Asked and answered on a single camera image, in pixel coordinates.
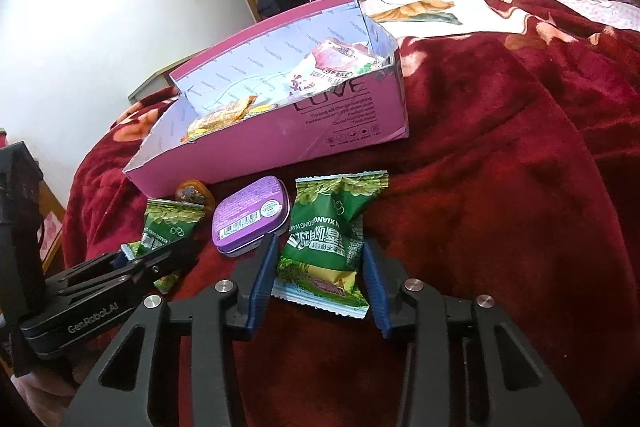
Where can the wooden side cabinet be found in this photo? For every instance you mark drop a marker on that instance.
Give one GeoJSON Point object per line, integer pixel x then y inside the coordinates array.
{"type": "Point", "coordinates": [50, 227]}

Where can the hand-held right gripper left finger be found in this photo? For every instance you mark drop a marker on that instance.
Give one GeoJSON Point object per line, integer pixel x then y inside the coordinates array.
{"type": "Point", "coordinates": [260, 287]}

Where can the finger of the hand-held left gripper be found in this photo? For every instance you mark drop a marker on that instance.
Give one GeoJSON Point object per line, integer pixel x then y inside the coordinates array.
{"type": "Point", "coordinates": [90, 269]}
{"type": "Point", "coordinates": [160, 259]}

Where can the orange jelly cup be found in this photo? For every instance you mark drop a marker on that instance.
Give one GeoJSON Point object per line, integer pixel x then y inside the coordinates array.
{"type": "Point", "coordinates": [192, 194]}

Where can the low shelf unit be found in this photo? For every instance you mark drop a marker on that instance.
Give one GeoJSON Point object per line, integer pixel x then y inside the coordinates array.
{"type": "Point", "coordinates": [150, 82]}

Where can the pink cardboard box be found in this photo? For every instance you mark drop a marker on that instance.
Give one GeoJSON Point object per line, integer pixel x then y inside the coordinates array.
{"type": "Point", "coordinates": [280, 147]}

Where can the orange cracker packet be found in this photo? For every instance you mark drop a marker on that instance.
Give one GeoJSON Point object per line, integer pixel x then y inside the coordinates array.
{"type": "Point", "coordinates": [220, 117]}

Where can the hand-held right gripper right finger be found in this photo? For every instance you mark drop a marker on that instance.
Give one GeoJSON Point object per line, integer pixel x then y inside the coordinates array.
{"type": "Point", "coordinates": [377, 294]}

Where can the purple tin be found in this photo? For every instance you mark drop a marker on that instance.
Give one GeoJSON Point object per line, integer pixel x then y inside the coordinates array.
{"type": "Point", "coordinates": [252, 214]}

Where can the red floral blanket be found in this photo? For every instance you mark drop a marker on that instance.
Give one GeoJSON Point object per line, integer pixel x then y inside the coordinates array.
{"type": "Point", "coordinates": [500, 157]}

